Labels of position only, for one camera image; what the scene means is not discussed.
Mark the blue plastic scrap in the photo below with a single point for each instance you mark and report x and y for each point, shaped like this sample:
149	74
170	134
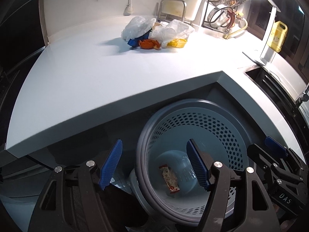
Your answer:
134	43

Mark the clear plastic bag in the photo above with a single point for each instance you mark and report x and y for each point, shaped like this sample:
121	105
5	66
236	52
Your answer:
137	27
174	30

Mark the yellow oil jug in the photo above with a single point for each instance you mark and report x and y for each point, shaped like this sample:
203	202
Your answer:
277	36

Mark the steel cutting board rack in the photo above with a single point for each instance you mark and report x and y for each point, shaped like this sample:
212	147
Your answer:
171	9

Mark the black wire dish rack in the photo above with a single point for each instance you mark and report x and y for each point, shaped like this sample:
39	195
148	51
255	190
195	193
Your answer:
208	9

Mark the orange plastic scrap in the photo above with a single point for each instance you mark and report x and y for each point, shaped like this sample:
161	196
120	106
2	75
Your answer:
149	44

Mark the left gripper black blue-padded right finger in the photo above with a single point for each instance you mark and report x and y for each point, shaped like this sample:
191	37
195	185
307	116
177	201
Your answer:
238	201

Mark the yellow plastic lid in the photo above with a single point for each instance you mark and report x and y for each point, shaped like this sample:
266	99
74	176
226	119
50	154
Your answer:
177	43

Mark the black sink basin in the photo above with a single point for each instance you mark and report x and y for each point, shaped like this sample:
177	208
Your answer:
275	91

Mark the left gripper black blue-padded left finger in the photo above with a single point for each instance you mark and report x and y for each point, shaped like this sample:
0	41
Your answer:
70	199

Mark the round steel pan lid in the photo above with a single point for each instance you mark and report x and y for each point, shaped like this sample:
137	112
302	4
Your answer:
218	17

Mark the red white snack wrapper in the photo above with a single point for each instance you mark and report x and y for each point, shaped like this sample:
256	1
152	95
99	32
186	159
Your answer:
170	179

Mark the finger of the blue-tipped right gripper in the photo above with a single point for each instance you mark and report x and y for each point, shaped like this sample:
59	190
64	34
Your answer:
275	143

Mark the grey perforated trash basket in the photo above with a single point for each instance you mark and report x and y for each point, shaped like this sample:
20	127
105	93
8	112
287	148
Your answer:
175	152

